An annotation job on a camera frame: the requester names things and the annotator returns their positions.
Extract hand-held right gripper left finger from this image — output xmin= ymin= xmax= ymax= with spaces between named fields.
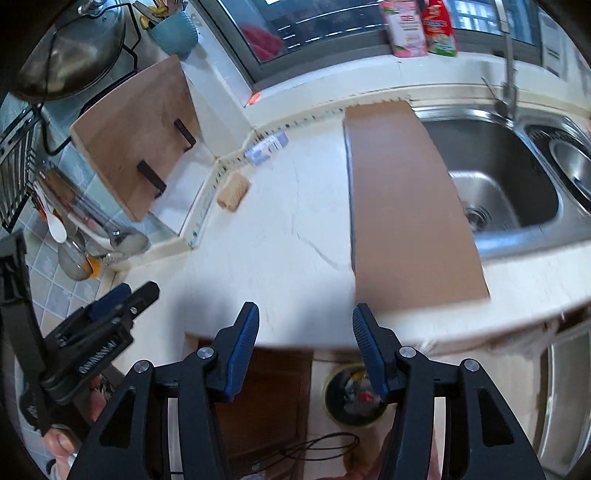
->
xmin=69 ymin=301 xmax=260 ymax=480

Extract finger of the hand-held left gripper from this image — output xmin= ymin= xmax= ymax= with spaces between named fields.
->
xmin=55 ymin=282 xmax=134 ymax=345
xmin=99 ymin=281 xmax=161 ymax=334

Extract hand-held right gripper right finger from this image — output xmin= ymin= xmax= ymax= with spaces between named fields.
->
xmin=352 ymin=303 xmax=548 ymax=480

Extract round cream trash bin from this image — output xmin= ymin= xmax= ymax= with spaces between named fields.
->
xmin=322 ymin=362 xmax=393 ymax=428

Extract person's left forearm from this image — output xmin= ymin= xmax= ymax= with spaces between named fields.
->
xmin=48 ymin=456 xmax=79 ymax=480

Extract person's left hand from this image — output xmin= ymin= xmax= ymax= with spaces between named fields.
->
xmin=42 ymin=364 xmax=126 ymax=468

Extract steel mesh strainer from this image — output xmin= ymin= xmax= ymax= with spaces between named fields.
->
xmin=58 ymin=235 xmax=103 ymax=281

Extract hanging kitchen utensils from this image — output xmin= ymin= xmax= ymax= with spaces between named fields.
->
xmin=44 ymin=168 xmax=151 ymax=256

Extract white rice paddle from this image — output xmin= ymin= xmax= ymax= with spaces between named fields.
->
xmin=34 ymin=178 xmax=68 ymax=243

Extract brown cardboard sheet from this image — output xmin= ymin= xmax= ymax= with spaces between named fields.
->
xmin=342 ymin=102 xmax=490 ymax=308

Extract wooden cutting board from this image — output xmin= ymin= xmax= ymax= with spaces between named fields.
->
xmin=70 ymin=55 xmax=201 ymax=223

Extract blue and white pack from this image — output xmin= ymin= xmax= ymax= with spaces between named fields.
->
xmin=244 ymin=130 xmax=289 ymax=167

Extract stainless steel built-in appliance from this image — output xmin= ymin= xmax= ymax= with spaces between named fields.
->
xmin=538 ymin=318 xmax=591 ymax=472

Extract stainless steel sink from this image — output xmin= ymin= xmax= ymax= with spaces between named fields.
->
xmin=413 ymin=104 xmax=591 ymax=259

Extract steel pot lid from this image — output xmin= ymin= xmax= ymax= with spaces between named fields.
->
xmin=14 ymin=2 xmax=127 ymax=101

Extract teal utensil cup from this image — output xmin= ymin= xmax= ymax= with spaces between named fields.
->
xmin=147 ymin=10 xmax=200 ymax=62

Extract steel bowl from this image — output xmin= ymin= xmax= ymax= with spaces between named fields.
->
xmin=526 ymin=124 xmax=591 ymax=208

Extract steel faucet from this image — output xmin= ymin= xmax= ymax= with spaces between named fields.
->
xmin=481 ymin=0 xmax=520 ymax=127

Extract pink dish soap bottle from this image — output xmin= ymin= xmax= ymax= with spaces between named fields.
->
xmin=379 ymin=0 xmax=428 ymax=58

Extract red spray bottle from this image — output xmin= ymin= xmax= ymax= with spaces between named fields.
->
xmin=418 ymin=0 xmax=459 ymax=58

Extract thin black cable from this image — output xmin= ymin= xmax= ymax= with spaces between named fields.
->
xmin=252 ymin=433 xmax=361 ymax=476

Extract black board holder bracket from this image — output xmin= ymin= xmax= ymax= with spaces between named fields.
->
xmin=173 ymin=119 xmax=197 ymax=152
xmin=137 ymin=160 xmax=168 ymax=200

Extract black wire shelf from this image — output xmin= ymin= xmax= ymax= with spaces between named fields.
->
xmin=0 ymin=108 xmax=38 ymax=227

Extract grey window frame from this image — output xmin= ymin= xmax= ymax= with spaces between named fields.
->
xmin=194 ymin=0 xmax=561 ymax=90

